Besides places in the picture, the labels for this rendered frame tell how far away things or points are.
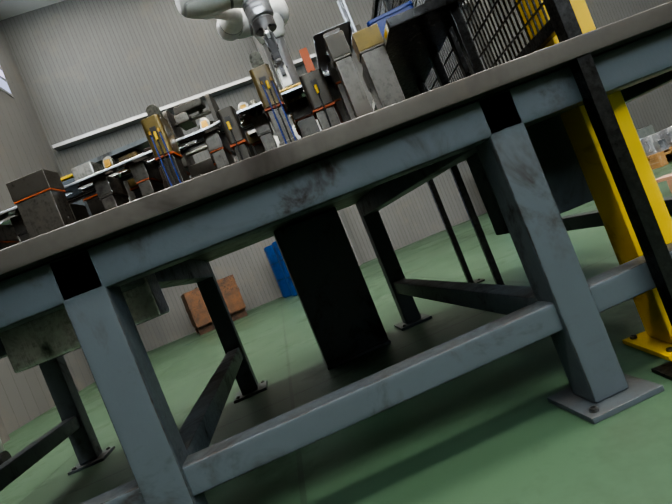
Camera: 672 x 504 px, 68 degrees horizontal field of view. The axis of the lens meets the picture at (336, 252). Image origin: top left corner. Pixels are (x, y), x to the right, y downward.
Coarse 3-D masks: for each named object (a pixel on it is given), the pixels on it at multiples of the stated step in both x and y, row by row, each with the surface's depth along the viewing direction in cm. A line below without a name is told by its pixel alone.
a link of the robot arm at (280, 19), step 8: (272, 0) 213; (280, 0) 215; (272, 8) 213; (280, 8) 214; (280, 16) 215; (288, 16) 219; (280, 24) 216; (280, 32) 217; (280, 40) 219; (264, 48) 222; (280, 48) 220; (288, 56) 222; (272, 64) 223; (288, 64) 222; (288, 72) 223; (296, 72) 227; (296, 80) 225; (280, 88) 227; (320, 128) 231; (296, 136) 231
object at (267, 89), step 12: (252, 72) 139; (264, 72) 139; (264, 84) 139; (276, 84) 140; (264, 96) 139; (276, 96) 139; (264, 108) 139; (276, 108) 140; (276, 120) 139; (288, 120) 139; (276, 132) 140; (288, 132) 140
